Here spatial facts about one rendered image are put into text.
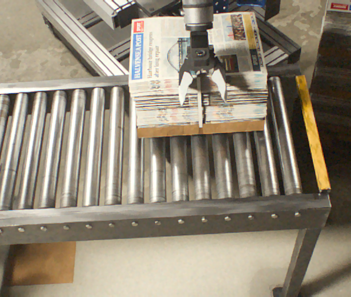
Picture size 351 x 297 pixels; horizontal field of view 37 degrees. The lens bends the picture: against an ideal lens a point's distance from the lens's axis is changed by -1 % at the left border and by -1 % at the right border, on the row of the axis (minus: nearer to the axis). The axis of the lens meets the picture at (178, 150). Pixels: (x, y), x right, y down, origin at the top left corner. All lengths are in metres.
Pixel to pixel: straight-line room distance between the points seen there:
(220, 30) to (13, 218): 0.80
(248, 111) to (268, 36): 1.27
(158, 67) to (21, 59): 1.80
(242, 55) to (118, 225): 0.59
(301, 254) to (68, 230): 0.74
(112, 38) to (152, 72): 1.40
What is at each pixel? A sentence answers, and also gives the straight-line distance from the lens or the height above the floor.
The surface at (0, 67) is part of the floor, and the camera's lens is 3.18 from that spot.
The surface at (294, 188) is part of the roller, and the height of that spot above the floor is 0.80.
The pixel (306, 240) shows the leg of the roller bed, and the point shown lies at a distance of 1.68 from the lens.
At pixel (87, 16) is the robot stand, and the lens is 2.97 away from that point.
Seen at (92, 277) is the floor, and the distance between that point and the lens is 2.31.
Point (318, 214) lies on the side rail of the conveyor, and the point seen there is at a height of 0.77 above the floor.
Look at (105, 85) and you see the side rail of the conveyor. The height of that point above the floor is 0.80.
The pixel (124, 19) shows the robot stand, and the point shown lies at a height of 0.69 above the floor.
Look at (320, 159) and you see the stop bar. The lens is 1.57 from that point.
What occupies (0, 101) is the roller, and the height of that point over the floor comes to 0.80.
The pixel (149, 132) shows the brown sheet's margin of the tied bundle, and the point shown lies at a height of 0.86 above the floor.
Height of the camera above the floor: 2.09
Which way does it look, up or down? 55 degrees down
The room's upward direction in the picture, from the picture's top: 6 degrees counter-clockwise
